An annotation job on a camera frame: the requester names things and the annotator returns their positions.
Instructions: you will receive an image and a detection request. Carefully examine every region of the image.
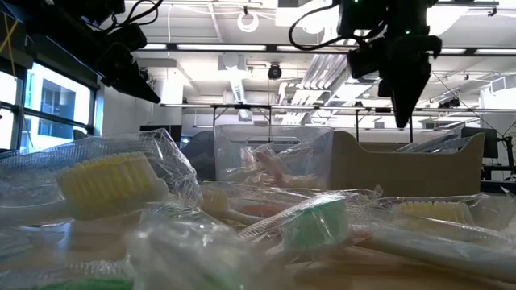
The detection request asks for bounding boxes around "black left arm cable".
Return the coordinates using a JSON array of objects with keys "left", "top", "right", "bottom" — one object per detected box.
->
[{"left": 108, "top": 0, "right": 165, "bottom": 27}]

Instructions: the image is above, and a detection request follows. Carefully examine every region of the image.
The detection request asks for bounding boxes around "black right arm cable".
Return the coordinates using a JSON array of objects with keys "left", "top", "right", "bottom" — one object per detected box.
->
[{"left": 288, "top": 2, "right": 356, "bottom": 52}]

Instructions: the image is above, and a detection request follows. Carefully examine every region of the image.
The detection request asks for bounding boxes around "dark window frame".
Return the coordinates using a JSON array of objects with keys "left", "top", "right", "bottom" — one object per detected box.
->
[{"left": 0, "top": 60, "right": 98, "bottom": 152}]

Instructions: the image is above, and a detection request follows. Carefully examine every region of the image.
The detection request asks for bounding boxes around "blue toothbrush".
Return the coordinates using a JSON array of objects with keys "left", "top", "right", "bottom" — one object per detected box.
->
[
  {"left": 437, "top": 122, "right": 467, "bottom": 142},
  {"left": 397, "top": 131, "right": 460, "bottom": 154}
]

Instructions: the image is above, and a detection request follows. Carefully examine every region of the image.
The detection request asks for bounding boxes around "black framed workbench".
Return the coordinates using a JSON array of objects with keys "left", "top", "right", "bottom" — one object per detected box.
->
[{"left": 160, "top": 102, "right": 412, "bottom": 144}]

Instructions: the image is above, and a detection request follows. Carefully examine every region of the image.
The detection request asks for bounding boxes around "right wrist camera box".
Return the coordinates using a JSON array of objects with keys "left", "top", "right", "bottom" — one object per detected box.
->
[{"left": 346, "top": 39, "right": 385, "bottom": 81}]

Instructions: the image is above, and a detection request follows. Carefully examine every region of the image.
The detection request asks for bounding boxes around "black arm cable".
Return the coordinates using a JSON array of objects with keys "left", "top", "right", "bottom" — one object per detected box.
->
[
  {"left": 108, "top": 0, "right": 165, "bottom": 27},
  {"left": 288, "top": 2, "right": 356, "bottom": 52}
]

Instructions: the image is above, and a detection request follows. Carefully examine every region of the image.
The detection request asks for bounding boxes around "orange toothbrush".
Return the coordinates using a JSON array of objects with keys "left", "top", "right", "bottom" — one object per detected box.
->
[
  {"left": 281, "top": 140, "right": 320, "bottom": 163},
  {"left": 0, "top": 128, "right": 205, "bottom": 229},
  {"left": 377, "top": 193, "right": 516, "bottom": 234},
  {"left": 239, "top": 144, "right": 259, "bottom": 178},
  {"left": 256, "top": 149, "right": 289, "bottom": 183}
]

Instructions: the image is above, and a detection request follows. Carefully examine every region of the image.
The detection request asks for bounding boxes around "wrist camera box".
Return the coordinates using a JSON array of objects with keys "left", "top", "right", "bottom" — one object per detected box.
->
[
  {"left": 106, "top": 22, "right": 149, "bottom": 52},
  {"left": 346, "top": 39, "right": 385, "bottom": 81}
]

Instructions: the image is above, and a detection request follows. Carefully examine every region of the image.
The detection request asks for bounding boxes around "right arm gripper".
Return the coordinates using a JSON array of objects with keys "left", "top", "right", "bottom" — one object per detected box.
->
[{"left": 377, "top": 34, "right": 443, "bottom": 129}]

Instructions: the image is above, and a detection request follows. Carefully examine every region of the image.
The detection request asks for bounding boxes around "black computer monitor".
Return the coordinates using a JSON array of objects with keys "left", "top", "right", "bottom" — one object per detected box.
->
[
  {"left": 461, "top": 126, "right": 500, "bottom": 160},
  {"left": 139, "top": 124, "right": 183, "bottom": 143}
]

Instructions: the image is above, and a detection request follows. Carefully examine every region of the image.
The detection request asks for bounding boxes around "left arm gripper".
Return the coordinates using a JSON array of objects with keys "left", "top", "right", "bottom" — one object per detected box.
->
[{"left": 96, "top": 42, "right": 161, "bottom": 105}]

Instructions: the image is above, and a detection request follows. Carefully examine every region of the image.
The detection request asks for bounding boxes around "white cable ring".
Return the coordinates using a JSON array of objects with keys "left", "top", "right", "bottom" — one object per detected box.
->
[{"left": 236, "top": 10, "right": 260, "bottom": 34}]

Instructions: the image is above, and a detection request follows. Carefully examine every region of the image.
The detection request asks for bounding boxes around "clear plastic bin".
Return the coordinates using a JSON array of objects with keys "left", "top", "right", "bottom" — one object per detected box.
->
[{"left": 213, "top": 124, "right": 335, "bottom": 190}]

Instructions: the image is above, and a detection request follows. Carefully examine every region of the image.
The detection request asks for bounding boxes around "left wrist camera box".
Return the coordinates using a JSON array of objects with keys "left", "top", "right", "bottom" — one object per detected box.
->
[{"left": 106, "top": 22, "right": 149, "bottom": 52}]

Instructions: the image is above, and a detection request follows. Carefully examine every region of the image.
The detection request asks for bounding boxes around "black panel yellow tape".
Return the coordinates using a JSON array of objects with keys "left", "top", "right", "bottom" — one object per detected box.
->
[{"left": 0, "top": 10, "right": 35, "bottom": 70}]

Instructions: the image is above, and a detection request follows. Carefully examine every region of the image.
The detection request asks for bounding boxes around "light grey plastic bin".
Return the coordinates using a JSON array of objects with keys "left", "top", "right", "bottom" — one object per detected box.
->
[{"left": 329, "top": 130, "right": 486, "bottom": 198}]

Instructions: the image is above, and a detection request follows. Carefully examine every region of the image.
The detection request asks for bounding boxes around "white ventilation duct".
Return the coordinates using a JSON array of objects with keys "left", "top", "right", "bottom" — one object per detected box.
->
[{"left": 217, "top": 52, "right": 251, "bottom": 104}]

